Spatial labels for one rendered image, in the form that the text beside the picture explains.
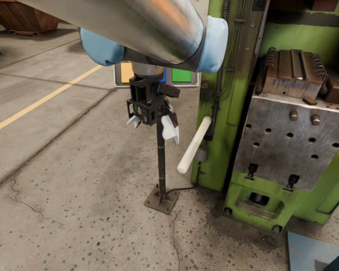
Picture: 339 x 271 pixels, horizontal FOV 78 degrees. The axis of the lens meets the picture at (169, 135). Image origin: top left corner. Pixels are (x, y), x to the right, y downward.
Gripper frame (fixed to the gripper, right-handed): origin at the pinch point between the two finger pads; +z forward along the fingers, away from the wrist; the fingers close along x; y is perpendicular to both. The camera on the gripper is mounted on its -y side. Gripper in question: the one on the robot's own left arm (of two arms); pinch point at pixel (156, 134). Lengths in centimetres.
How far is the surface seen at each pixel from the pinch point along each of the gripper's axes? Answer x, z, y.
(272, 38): 11, -10, -99
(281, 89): 26, 0, -53
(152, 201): -29, 92, -30
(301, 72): 31, -5, -63
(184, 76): -7.9, -6.1, -30.6
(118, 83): -29.6, -3.9, -15.5
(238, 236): 31, 93, -39
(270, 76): 20, -5, -53
